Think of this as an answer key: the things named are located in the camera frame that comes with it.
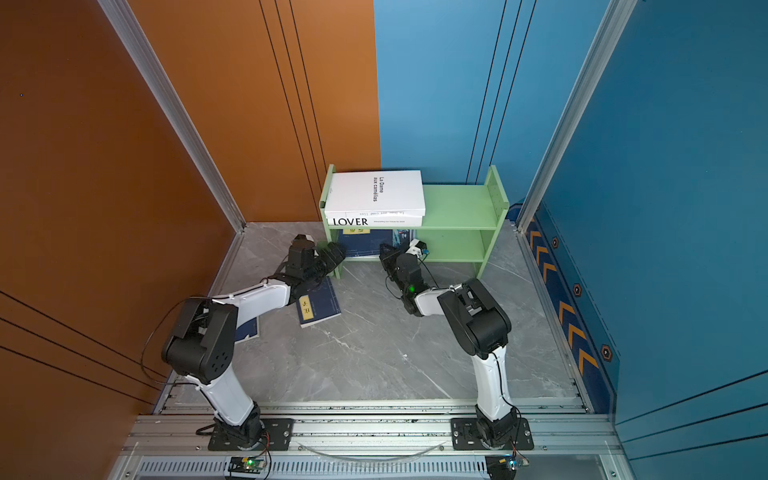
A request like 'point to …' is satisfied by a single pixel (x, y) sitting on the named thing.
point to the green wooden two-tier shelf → (446, 207)
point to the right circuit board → (504, 467)
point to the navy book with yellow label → (364, 242)
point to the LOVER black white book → (375, 218)
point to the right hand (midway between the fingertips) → (376, 245)
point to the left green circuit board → (246, 465)
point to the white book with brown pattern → (376, 193)
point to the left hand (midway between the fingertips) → (341, 251)
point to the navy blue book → (319, 305)
